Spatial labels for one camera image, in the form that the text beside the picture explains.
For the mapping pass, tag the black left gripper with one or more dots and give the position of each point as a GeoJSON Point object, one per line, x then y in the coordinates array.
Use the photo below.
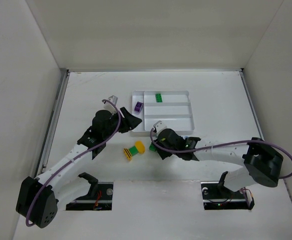
{"type": "Point", "coordinates": [122, 120]}

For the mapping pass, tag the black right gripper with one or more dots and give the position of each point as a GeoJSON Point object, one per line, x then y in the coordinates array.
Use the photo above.
{"type": "Point", "coordinates": [159, 148]}

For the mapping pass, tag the purple arch lego brick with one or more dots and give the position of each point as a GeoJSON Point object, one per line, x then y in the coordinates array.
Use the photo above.
{"type": "Point", "coordinates": [138, 107]}

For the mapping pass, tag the green curved lego brick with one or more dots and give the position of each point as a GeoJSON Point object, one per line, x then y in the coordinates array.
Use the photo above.
{"type": "Point", "coordinates": [152, 148]}

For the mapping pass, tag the green long lego brick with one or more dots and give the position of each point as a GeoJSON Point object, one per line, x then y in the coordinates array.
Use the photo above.
{"type": "Point", "coordinates": [158, 98]}

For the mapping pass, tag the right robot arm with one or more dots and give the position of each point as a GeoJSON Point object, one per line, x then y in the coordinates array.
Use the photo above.
{"type": "Point", "coordinates": [259, 162]}

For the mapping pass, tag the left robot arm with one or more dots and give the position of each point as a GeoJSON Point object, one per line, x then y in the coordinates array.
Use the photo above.
{"type": "Point", "coordinates": [41, 197]}

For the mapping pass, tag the yellow rounded lego brick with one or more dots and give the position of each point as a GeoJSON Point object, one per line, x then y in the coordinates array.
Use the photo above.
{"type": "Point", "coordinates": [140, 147]}

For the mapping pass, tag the green lego brick in stack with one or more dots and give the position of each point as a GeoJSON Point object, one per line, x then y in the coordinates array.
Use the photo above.
{"type": "Point", "coordinates": [133, 150]}

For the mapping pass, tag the white divided tray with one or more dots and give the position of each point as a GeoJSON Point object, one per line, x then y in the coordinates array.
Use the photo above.
{"type": "Point", "coordinates": [175, 111]}

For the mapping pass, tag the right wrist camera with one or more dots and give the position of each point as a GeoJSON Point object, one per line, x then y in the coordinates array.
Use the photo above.
{"type": "Point", "coordinates": [159, 126]}

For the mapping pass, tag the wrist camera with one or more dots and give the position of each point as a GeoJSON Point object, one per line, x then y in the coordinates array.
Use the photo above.
{"type": "Point", "coordinates": [159, 126]}
{"type": "Point", "coordinates": [110, 102]}

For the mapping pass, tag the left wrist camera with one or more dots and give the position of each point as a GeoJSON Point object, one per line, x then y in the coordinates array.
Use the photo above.
{"type": "Point", "coordinates": [110, 102]}

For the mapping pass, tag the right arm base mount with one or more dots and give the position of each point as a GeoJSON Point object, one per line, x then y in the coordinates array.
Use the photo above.
{"type": "Point", "coordinates": [217, 197]}

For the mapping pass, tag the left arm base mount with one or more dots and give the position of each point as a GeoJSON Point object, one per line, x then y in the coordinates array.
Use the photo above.
{"type": "Point", "coordinates": [98, 198]}

